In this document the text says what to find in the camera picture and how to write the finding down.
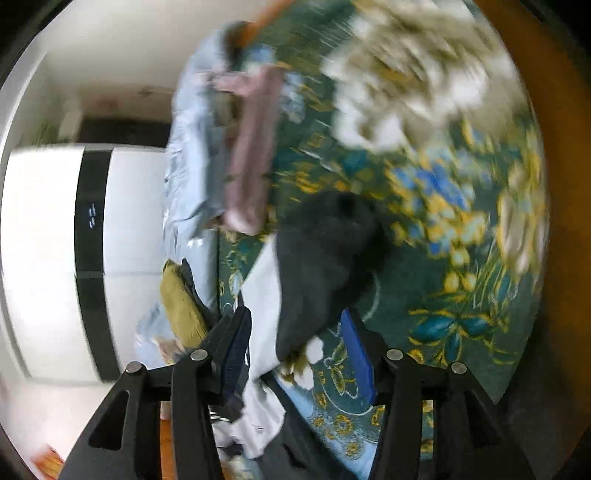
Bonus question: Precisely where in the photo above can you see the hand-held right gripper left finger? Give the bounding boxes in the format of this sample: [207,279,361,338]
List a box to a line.
[60,305,254,480]

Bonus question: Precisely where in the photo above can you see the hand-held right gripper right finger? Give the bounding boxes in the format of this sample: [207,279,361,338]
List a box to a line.
[339,308,536,480]

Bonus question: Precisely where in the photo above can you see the grey fleece-lined pants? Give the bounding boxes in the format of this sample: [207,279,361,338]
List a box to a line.
[228,191,391,462]

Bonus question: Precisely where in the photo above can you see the olive green sweater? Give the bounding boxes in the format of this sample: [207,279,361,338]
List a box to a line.
[159,261,208,349]

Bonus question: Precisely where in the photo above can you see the dark grey garment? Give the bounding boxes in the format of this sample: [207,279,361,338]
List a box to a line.
[179,258,219,326]

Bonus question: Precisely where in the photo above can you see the teal floral bed blanket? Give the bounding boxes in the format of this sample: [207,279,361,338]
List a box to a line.
[217,0,550,476]

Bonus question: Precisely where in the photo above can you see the pink and yellow pillow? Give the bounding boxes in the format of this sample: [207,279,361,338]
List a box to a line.
[212,65,284,234]

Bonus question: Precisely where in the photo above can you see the small orange object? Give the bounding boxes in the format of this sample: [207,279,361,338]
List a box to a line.
[32,445,65,476]

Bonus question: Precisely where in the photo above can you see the blue floral duvet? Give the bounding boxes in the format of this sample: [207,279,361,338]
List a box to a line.
[134,23,259,370]

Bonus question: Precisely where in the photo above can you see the white wardrobe with black strip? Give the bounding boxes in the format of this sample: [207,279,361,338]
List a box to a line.
[0,113,174,384]

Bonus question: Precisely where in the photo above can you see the green plant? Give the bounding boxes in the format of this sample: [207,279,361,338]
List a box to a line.
[32,120,63,146]

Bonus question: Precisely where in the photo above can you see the wooden headboard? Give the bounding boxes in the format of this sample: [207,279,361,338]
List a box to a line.
[245,0,587,407]

